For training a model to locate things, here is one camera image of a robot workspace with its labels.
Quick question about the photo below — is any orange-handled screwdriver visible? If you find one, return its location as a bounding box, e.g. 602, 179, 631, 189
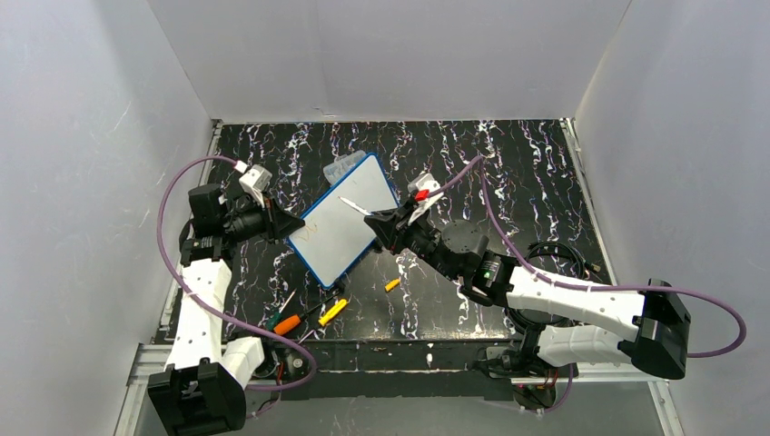
272, 294, 336, 336

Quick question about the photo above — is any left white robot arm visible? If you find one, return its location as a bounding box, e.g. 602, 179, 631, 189
148, 183, 305, 435

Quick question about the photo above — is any clear plastic organizer box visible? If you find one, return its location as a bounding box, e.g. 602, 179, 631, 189
322, 150, 366, 185

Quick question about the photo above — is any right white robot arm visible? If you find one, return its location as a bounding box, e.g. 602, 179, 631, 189
363, 207, 691, 380

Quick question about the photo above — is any white marker pen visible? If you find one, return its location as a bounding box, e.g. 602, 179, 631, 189
339, 196, 371, 216

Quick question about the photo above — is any aluminium frame rail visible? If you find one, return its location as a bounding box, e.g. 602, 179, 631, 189
114, 340, 670, 436

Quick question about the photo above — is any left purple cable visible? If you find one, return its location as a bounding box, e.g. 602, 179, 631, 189
156, 154, 318, 420

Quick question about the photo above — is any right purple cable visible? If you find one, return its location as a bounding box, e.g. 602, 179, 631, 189
429, 154, 747, 416

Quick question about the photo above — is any black coiled cable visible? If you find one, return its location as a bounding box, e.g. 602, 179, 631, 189
500, 240, 603, 338

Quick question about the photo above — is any yellow-handled screwdriver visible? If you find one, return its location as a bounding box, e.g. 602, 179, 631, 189
297, 299, 349, 344

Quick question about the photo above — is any yellow marker cap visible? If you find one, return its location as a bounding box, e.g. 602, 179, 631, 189
385, 279, 400, 292

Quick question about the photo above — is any blue-framed whiteboard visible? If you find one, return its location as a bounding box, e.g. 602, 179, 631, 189
288, 154, 398, 289

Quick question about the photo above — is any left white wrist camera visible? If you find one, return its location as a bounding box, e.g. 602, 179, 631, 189
234, 161, 272, 207

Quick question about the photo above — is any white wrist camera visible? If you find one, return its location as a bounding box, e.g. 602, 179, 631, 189
408, 173, 444, 225
234, 161, 272, 207

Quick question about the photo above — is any green-handled screwdriver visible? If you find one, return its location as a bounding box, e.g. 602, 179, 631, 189
264, 291, 296, 331

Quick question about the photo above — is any purple cable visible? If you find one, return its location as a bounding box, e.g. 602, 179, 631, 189
429, 154, 747, 416
156, 154, 318, 420

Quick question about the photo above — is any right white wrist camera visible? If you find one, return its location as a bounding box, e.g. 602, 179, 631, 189
408, 173, 444, 225

